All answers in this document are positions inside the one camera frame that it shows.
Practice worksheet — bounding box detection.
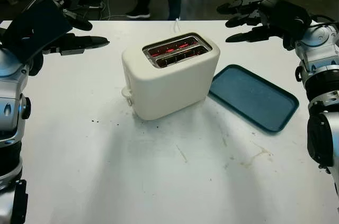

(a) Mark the white two-slot toaster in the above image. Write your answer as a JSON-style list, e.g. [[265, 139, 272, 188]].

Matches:
[[121, 32, 221, 121]]

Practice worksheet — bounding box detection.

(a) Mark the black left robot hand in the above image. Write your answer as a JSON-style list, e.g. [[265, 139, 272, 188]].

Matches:
[[0, 0, 110, 63]]

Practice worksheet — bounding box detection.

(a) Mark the blue rectangular tray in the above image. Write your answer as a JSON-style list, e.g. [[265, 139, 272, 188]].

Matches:
[[208, 64, 300, 135]]

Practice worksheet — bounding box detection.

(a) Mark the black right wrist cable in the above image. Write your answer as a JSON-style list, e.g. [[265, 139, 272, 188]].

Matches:
[[309, 13, 339, 28]]

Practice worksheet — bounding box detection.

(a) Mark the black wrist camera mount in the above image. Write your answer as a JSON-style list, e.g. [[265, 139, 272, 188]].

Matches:
[[282, 34, 299, 51], [28, 54, 44, 77]]

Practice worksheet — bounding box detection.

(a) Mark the white toaster power cord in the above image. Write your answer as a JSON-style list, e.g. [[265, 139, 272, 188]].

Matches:
[[171, 18, 182, 34]]

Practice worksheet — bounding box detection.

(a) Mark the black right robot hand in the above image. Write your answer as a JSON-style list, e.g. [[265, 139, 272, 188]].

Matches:
[[216, 0, 313, 43]]

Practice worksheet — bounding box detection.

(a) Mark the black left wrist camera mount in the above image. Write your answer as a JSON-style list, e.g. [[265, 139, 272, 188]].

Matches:
[[28, 54, 44, 77]]

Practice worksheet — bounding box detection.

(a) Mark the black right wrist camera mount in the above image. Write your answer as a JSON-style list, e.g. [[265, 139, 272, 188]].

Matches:
[[282, 34, 299, 51]]

